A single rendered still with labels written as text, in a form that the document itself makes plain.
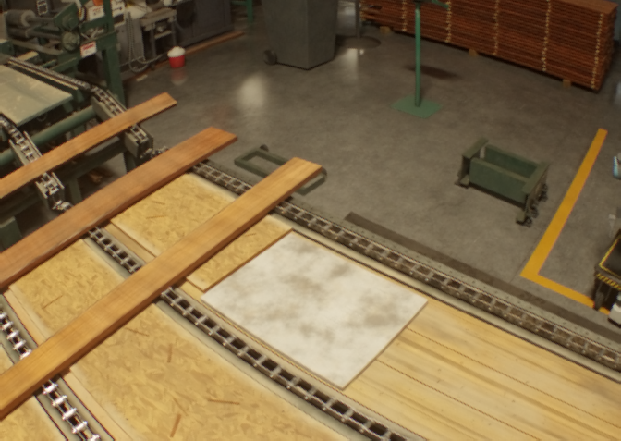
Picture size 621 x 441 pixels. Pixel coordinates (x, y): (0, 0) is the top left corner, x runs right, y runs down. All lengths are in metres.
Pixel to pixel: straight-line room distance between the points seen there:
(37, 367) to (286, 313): 0.88
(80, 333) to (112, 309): 0.16
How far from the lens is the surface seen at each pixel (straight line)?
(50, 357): 1.76
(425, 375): 1.60
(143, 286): 1.87
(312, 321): 1.72
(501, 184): 3.78
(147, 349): 1.72
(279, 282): 1.86
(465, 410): 1.54
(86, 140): 2.89
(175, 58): 6.61
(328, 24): 6.02
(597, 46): 6.34
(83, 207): 2.40
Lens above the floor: 2.08
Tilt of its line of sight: 34 degrees down
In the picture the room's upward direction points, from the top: 3 degrees counter-clockwise
